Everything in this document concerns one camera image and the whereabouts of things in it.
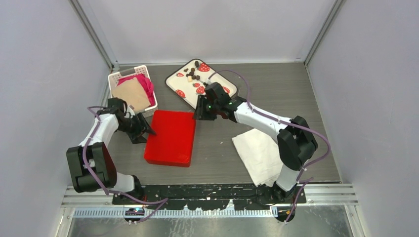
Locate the white folded cloth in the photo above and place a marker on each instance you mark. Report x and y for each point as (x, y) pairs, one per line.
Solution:
(260, 155)

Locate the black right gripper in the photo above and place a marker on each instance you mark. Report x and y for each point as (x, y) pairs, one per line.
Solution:
(200, 113)

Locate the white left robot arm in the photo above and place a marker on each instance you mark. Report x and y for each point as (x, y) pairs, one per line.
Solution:
(90, 164)

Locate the pink tissue paper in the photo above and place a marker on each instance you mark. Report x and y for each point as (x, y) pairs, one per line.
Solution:
(145, 82)

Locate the red box lid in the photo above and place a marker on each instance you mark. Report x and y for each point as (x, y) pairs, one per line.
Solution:
(172, 145)

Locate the strawberry print tray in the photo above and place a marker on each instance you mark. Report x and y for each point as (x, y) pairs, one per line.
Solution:
(190, 80)

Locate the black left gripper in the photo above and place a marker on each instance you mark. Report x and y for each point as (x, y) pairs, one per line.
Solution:
(142, 126)

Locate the tan paper bag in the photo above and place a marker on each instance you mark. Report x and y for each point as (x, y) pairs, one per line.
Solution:
(132, 92)

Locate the white plastic basket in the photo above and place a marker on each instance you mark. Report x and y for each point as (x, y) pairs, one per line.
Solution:
(113, 79)

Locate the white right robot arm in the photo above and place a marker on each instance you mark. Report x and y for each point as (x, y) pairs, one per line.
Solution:
(296, 144)

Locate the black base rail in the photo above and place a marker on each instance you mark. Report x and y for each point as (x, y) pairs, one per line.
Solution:
(216, 196)

